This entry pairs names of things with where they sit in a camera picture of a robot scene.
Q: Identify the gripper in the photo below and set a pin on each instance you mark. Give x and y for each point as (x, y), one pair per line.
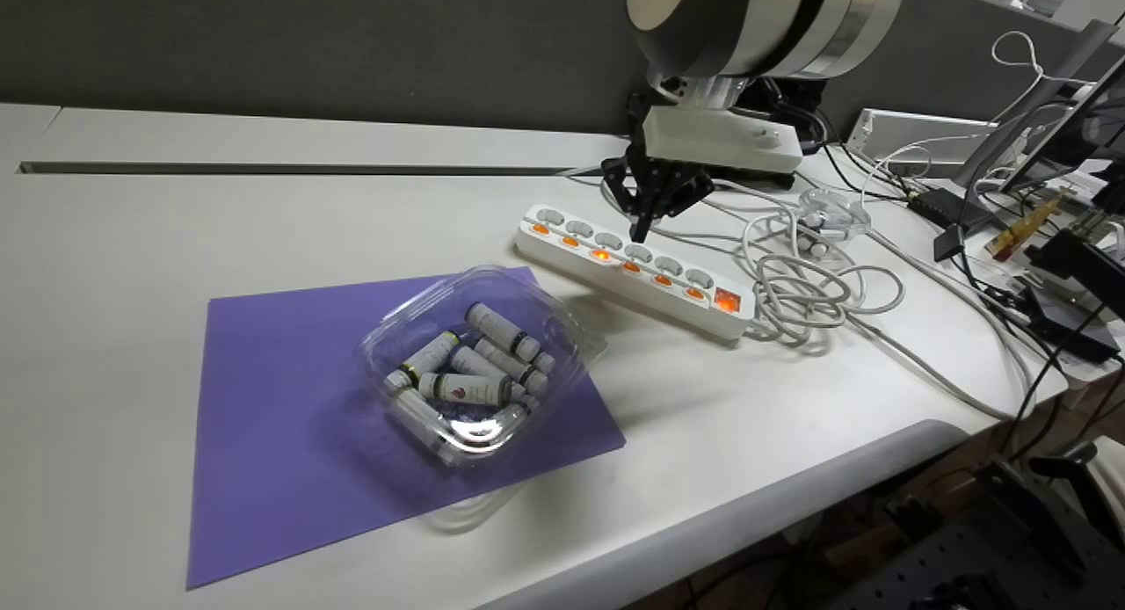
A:
(639, 131)

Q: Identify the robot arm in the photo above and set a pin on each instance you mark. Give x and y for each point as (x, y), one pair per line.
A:
(756, 21)

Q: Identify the white power strip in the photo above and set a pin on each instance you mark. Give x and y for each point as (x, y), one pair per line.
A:
(633, 272)

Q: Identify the clear round plastic lid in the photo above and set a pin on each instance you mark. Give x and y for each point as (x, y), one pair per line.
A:
(833, 213)

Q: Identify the small white vial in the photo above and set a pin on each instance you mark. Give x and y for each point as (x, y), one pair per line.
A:
(420, 417)
(431, 355)
(501, 329)
(482, 366)
(523, 361)
(466, 388)

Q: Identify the clear plastic container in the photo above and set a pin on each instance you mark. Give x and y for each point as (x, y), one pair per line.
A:
(479, 364)

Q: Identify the small black box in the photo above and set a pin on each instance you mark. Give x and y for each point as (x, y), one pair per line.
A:
(939, 207)

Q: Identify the yellow clear block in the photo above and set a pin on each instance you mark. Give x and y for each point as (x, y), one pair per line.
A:
(1024, 228)

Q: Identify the monitor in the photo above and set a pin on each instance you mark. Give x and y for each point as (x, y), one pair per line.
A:
(1077, 122)

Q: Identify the purple paper sheet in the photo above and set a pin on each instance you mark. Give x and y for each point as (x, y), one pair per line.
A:
(281, 417)

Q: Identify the black power brick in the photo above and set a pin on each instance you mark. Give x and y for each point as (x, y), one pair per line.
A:
(1068, 324)

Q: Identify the office chair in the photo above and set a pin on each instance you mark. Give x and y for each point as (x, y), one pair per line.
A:
(1046, 504)

